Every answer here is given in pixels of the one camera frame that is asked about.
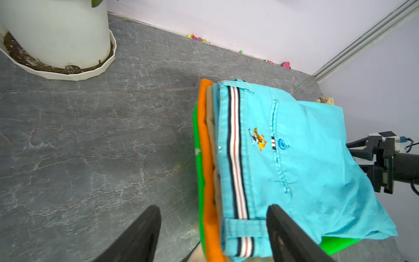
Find large potted plant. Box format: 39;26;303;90
1;1;117;81

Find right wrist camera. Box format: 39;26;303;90
368;131;416;153

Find orange pants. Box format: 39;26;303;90
197;79;226;262

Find teal pants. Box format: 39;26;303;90
213;80;397;262

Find small pink ball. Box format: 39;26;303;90
282;62;291;69

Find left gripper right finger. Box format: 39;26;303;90
266;205;333;262

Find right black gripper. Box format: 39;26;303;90
346;136;419;194

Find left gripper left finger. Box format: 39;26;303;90
95;205;161;262

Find green plastic basket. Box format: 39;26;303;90
193;104;361;258

